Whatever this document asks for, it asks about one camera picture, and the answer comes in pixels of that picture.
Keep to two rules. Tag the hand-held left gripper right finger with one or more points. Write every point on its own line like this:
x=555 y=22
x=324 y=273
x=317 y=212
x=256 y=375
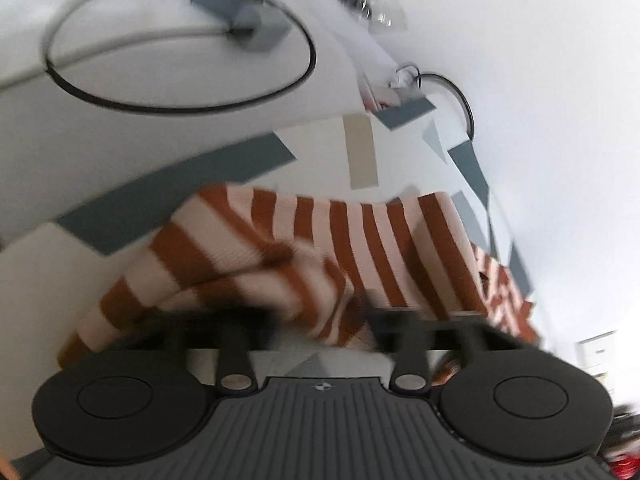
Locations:
x=411 y=355

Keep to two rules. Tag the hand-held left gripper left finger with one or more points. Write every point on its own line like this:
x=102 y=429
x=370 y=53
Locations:
x=234 y=355

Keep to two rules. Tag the brown white striped garment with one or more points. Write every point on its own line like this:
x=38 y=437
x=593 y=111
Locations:
x=380 y=240

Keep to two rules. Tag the geometric patterned desk mat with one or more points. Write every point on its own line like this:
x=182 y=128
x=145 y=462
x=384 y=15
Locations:
x=175 y=185

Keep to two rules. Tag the white drawer unit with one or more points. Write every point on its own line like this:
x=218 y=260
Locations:
x=597 y=355

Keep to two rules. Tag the clear plastic bag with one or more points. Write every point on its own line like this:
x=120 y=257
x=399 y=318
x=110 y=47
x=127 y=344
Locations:
x=380 y=7

